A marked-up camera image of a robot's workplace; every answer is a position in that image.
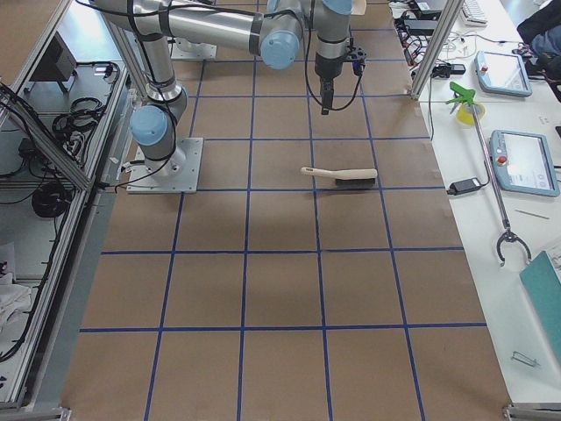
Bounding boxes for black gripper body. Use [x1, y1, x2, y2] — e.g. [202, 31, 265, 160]
[315, 37, 366, 82]

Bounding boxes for beige hand brush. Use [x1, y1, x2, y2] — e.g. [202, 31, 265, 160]
[300, 167, 378, 189]

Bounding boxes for beige plastic dustpan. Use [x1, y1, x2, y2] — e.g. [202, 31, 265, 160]
[352, 0, 367, 16]

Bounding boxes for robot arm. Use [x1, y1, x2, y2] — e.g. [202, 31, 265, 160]
[82, 1, 365, 181]

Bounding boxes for black power adapter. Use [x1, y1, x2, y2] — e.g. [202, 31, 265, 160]
[402, 18, 438, 36]

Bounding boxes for reach grabber tool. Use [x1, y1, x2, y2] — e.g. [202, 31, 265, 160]
[466, 103, 532, 267]

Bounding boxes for green tape dispenser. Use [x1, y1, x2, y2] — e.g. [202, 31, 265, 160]
[446, 82, 486, 126]

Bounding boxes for black power brick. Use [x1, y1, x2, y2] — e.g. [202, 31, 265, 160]
[447, 177, 483, 196]

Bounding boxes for teach pendant far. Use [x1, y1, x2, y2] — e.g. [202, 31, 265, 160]
[474, 51, 533, 97]

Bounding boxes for teach pendant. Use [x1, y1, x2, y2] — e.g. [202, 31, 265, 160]
[490, 130, 560, 197]
[474, 51, 533, 97]

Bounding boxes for teach pendant near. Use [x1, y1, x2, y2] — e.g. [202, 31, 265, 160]
[490, 130, 560, 197]

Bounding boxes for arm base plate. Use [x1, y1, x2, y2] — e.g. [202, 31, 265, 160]
[126, 138, 203, 194]
[168, 38, 217, 61]

